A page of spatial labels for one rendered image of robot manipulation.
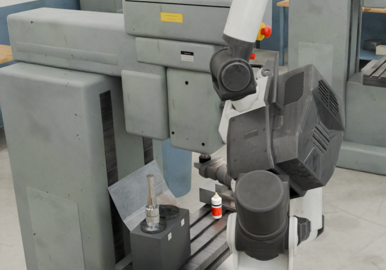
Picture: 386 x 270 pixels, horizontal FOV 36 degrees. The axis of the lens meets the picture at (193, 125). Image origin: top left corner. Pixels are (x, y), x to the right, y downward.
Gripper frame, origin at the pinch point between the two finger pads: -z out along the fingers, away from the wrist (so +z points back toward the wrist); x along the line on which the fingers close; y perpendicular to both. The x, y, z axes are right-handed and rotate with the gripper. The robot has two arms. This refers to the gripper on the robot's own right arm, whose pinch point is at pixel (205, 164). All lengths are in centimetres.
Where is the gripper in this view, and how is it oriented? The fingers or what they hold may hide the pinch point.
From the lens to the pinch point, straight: 226.8
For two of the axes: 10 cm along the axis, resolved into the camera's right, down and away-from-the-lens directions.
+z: 6.7, 2.3, -7.1
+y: 0.4, 9.4, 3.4
